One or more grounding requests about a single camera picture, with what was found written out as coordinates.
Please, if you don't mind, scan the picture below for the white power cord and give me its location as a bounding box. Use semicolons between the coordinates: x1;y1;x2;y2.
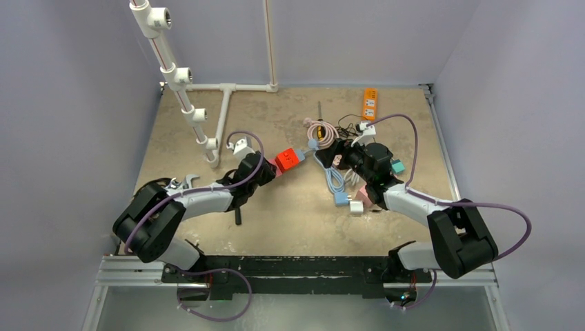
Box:
342;168;362;188

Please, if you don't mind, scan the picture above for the teal USB charger plug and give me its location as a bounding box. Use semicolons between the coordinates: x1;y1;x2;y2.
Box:
391;159;406;174

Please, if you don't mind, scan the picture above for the pink cube power socket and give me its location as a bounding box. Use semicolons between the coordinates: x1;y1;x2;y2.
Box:
354;185;373;208

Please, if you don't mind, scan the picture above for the red cube socket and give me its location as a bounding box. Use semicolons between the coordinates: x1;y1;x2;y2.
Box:
275;148;306;174

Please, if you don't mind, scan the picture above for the light blue cable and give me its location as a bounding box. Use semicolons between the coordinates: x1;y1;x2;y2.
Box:
307;139;353;208

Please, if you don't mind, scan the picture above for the white plug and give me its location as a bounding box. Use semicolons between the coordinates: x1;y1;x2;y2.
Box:
349;200;364;216

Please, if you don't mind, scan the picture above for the pink cable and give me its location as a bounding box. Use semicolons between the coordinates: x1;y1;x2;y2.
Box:
303;117;340;150

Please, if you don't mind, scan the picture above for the orange power strip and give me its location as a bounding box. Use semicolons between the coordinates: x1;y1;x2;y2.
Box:
361;88;378;121

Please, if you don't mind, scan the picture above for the black yellow flathead screwdriver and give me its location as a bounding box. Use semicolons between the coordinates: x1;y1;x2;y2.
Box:
317;101;327;142

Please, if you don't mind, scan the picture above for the small pink plug block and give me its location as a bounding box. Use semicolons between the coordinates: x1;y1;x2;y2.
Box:
333;154;341;168

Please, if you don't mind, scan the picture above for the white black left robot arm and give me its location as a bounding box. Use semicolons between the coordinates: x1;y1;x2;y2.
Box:
112;151;277;282

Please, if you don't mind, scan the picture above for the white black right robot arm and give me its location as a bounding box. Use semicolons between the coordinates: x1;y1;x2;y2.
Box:
317;139;499;281

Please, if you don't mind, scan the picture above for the black steel claw hammer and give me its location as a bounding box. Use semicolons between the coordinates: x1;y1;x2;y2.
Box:
235;208;242;225

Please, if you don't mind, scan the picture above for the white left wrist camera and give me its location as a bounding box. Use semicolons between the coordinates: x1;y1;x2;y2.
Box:
226;138;255;161

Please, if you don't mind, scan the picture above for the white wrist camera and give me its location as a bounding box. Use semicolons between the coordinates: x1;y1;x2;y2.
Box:
351;121;376;147
226;138;255;161

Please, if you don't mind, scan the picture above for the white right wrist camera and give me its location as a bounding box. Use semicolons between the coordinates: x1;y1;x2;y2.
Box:
351;121;376;147

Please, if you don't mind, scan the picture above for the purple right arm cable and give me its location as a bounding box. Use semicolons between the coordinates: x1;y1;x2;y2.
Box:
359;113;533;310

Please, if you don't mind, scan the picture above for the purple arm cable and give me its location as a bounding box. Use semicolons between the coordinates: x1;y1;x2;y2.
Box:
124;131;266;323
359;113;533;310

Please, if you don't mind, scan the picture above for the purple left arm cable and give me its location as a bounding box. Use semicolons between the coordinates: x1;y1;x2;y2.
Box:
124;131;266;323

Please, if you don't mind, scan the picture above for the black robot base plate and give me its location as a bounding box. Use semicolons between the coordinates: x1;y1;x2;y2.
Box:
161;255;433;301

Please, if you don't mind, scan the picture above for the aluminium rail frame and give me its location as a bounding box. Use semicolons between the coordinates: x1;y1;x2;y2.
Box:
81;83;511;331

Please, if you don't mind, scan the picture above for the white PVC pipe frame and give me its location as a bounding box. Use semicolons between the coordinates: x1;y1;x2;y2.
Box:
128;0;279;169

